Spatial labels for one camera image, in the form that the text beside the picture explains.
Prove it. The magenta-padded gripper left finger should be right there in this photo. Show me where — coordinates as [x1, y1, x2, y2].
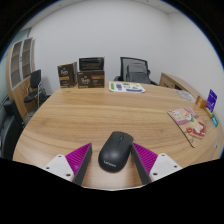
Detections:
[43, 142, 93, 186]

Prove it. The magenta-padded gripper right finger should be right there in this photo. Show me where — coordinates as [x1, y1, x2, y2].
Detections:
[130, 142, 184, 185]

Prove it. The black computer mouse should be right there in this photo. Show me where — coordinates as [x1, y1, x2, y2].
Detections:
[97, 130, 135, 173]

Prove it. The black sofa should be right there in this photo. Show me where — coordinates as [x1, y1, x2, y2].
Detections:
[0, 99, 31, 159]

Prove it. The green pack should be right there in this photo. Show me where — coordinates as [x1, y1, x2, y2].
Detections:
[210, 113, 220, 128]

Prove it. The small yellow box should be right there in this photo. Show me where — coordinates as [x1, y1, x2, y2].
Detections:
[204, 106, 214, 118]

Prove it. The white sheet with round print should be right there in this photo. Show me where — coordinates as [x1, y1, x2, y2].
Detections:
[175, 89, 194, 102]

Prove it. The small orange box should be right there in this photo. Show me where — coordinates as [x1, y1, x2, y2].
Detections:
[194, 95, 208, 109]

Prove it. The purple standing card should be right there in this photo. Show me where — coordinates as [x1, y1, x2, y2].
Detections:
[205, 88, 218, 114]

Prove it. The wooden side desk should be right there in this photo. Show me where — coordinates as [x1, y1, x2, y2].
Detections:
[158, 72, 201, 99]

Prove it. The black visitor chair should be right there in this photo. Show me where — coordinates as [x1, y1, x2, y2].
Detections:
[23, 69, 51, 108]

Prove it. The white printed paper sheet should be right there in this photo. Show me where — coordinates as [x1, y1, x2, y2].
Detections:
[108, 81, 146, 94]

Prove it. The tall brown carton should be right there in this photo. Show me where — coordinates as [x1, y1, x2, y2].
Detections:
[57, 61, 78, 89]

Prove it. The black mesh office chair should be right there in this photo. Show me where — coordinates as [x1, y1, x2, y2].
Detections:
[114, 56, 158, 86]

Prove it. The wooden shelf unit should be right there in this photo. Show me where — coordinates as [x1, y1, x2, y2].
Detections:
[5, 37, 37, 119]

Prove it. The black box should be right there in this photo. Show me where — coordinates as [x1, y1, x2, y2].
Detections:
[78, 56, 105, 72]

